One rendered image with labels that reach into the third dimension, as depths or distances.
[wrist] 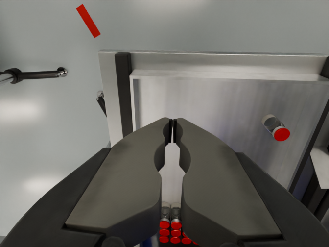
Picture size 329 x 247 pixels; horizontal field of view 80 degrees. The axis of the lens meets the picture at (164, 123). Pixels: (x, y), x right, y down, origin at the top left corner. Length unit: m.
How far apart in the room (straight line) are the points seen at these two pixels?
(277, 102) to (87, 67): 1.12
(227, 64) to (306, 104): 0.13
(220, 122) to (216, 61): 0.10
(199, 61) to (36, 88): 1.30
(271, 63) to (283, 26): 0.98
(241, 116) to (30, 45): 1.28
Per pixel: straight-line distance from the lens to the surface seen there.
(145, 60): 0.30
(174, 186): 0.41
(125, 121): 0.31
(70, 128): 1.52
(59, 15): 1.32
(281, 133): 0.32
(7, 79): 1.33
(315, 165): 0.40
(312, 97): 0.35
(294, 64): 0.34
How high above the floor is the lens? 1.17
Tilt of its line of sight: 62 degrees down
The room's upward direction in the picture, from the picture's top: 175 degrees counter-clockwise
